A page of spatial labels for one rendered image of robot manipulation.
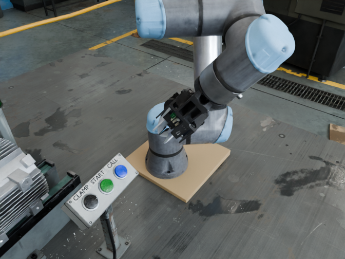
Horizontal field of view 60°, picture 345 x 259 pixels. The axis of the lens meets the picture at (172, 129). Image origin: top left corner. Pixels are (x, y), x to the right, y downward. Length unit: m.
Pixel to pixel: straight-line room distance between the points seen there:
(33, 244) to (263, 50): 0.74
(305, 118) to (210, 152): 1.89
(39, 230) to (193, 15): 0.67
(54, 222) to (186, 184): 0.41
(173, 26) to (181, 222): 0.60
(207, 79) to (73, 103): 1.04
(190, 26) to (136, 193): 0.63
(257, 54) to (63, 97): 1.20
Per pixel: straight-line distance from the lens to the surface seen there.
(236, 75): 0.48
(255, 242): 0.92
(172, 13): 0.51
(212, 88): 0.51
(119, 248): 0.89
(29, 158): 0.77
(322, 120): 2.95
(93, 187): 0.67
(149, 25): 0.52
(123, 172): 0.69
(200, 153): 1.10
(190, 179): 1.01
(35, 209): 0.81
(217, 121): 0.91
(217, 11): 0.52
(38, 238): 0.92
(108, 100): 1.45
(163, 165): 0.98
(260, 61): 0.46
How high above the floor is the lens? 1.56
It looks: 38 degrees down
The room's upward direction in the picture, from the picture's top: straight up
